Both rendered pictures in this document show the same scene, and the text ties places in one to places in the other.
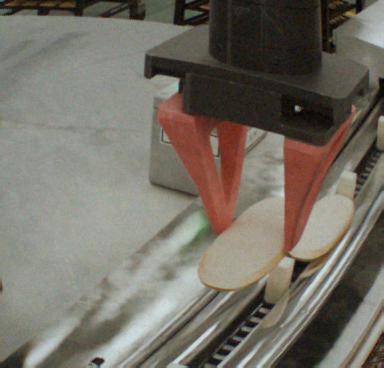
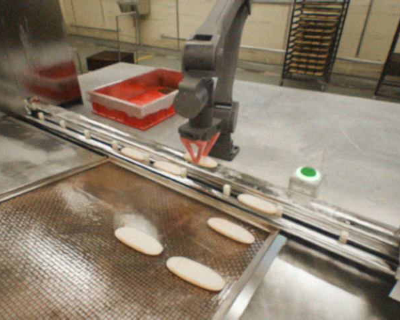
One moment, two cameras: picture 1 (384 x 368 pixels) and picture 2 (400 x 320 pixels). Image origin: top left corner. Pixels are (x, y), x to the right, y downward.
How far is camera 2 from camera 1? 82 cm
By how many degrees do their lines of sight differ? 82
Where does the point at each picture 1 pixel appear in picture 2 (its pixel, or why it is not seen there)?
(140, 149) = not seen: hidden behind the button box
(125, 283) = (220, 167)
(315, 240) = (244, 198)
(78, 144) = not seen: hidden behind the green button
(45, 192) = (279, 168)
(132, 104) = (349, 185)
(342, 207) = (264, 207)
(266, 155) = (291, 193)
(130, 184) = not seen: hidden behind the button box
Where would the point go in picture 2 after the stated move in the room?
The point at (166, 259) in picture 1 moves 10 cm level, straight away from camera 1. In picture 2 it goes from (231, 173) to (268, 175)
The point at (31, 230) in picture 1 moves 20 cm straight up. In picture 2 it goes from (259, 166) to (267, 106)
